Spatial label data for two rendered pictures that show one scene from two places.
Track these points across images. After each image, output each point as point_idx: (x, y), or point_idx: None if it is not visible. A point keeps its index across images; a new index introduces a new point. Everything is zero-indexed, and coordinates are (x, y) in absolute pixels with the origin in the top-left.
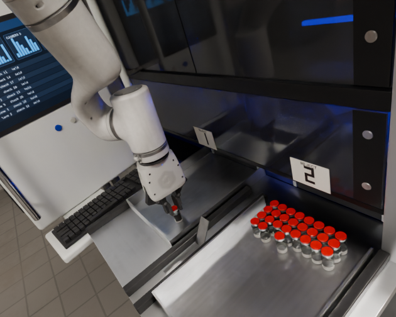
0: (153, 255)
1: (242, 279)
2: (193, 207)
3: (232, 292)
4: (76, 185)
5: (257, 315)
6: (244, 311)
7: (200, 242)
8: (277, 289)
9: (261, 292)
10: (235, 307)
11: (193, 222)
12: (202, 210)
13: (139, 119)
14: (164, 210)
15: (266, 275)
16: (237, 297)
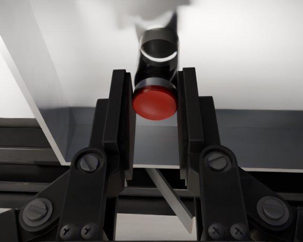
0: (0, 92)
1: (154, 221)
2: (268, 36)
3: (127, 221)
4: None
5: (132, 238)
6: (122, 232)
7: (147, 168)
8: (176, 239)
9: (158, 234)
10: (116, 228)
11: (170, 167)
12: (266, 83)
13: None
14: (96, 108)
15: (184, 231)
16: (127, 225)
